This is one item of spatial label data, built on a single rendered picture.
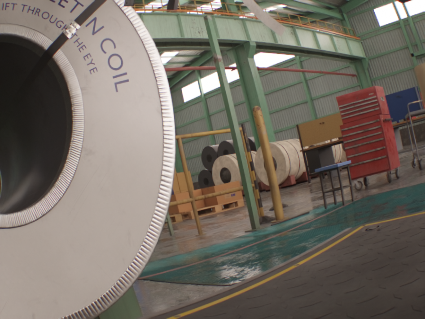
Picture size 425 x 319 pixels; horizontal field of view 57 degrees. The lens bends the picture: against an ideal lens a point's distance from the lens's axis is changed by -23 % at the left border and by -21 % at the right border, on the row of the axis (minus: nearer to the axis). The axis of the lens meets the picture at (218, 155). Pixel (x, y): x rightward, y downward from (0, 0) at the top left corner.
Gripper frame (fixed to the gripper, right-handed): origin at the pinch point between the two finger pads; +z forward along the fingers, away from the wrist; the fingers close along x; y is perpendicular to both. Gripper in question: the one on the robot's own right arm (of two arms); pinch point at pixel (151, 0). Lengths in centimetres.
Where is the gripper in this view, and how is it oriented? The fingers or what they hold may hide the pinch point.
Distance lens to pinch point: 109.5
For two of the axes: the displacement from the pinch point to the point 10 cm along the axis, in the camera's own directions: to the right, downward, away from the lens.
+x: 7.0, -0.7, 7.1
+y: 7.0, 2.3, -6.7
